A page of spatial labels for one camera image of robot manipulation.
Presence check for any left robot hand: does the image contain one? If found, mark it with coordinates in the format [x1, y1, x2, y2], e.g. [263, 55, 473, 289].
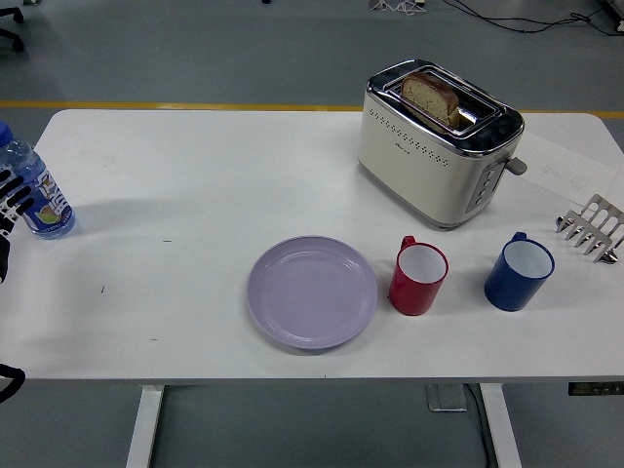
[0, 168, 36, 285]

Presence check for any lilac round plate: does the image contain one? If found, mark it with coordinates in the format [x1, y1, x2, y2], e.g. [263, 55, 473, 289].
[246, 235, 379, 351]

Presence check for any grey floor socket plate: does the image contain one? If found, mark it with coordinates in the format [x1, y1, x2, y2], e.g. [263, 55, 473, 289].
[424, 383, 470, 413]

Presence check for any clear water bottle blue label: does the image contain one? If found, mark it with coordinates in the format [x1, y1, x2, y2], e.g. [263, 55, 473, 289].
[0, 121, 77, 241]

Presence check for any black office chair base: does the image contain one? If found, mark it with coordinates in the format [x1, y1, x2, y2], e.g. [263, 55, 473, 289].
[0, 8, 25, 53]

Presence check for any white table leg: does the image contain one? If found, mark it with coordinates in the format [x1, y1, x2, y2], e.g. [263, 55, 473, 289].
[124, 384, 166, 468]
[477, 382, 524, 468]

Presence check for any cream and chrome toaster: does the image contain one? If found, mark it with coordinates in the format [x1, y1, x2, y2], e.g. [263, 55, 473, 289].
[356, 58, 529, 232]

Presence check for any red enamel mug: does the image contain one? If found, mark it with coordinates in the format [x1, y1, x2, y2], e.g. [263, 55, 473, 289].
[388, 235, 449, 317]

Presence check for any white metal stand foot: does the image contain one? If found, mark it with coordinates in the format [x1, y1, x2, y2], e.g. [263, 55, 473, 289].
[369, 0, 426, 12]

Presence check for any brown bread slice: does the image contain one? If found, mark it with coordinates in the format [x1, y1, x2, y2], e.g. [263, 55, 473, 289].
[401, 72, 461, 130]

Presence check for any blue enamel mug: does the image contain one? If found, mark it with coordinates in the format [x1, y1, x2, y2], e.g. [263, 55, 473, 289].
[484, 231, 557, 313]

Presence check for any white paper sheet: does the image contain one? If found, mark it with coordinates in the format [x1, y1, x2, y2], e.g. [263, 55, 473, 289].
[511, 129, 616, 202]

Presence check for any silver metal toast rack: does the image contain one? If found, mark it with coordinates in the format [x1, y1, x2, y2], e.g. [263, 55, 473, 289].
[554, 193, 624, 265]

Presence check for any black table control panel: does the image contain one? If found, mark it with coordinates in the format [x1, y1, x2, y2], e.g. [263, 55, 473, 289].
[567, 381, 624, 397]

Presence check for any black cable under table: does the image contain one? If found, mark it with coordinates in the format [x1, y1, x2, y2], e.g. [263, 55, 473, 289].
[462, 383, 499, 468]

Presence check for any black floor cable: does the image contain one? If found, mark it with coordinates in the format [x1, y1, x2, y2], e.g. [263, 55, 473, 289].
[441, 0, 624, 37]

